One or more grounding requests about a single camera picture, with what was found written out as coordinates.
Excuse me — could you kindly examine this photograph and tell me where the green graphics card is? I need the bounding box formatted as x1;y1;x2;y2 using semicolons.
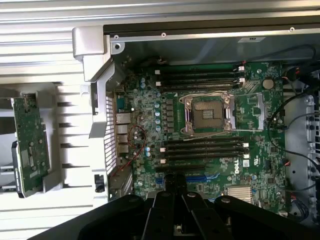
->
9;96;52;200

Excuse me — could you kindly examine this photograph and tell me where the black RAM slot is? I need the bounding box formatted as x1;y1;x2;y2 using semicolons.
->
159;153;250;166
159;142;250;153
159;82;243;92
164;148;245;159
163;136;245;147
155;76;246;86
159;70;245;78
154;64;245;74

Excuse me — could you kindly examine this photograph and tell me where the empty CPU socket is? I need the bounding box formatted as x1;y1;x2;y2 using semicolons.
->
178;91;237;138

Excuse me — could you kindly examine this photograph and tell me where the silver rear port block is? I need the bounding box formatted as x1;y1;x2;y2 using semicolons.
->
114;96;131;157

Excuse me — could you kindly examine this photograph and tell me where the silver wire locking lever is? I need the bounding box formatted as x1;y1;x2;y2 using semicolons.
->
183;89;237;99
183;131;237;142

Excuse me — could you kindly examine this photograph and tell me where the blue expansion slot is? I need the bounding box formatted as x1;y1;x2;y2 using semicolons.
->
156;174;209;185

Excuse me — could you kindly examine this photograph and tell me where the white case sticker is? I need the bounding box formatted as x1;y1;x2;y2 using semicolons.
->
236;35;266;44

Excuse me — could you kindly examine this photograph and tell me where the green Dell motherboard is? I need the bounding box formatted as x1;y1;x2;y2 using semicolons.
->
113;61;294;217

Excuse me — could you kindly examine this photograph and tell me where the metal disk bay cage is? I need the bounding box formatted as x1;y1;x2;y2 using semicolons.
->
282;93;320;222

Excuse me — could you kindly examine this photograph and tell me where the black case latch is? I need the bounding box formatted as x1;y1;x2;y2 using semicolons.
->
94;174;106;194

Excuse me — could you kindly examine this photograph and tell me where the long black cable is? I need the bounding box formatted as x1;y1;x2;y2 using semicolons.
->
243;43;317;66

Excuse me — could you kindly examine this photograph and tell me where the open grey PC case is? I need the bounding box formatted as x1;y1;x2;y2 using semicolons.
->
71;16;320;211

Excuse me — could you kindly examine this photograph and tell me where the thin red black wire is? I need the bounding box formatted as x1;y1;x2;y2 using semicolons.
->
109;124;148;178

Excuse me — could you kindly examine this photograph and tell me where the silver finned heat sink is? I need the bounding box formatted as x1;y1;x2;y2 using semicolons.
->
226;185;253;204

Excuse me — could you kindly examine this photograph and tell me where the silver socket cover frame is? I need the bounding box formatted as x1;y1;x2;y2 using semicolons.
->
233;94;265;131

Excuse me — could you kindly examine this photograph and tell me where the grey parts rack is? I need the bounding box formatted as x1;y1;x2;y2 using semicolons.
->
0;81;66;195

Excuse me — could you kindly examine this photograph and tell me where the looped black cable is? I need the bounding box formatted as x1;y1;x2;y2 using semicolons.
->
265;84;320;163

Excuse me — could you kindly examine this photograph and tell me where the black expansion slot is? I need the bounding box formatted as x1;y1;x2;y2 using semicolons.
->
154;163;220;175

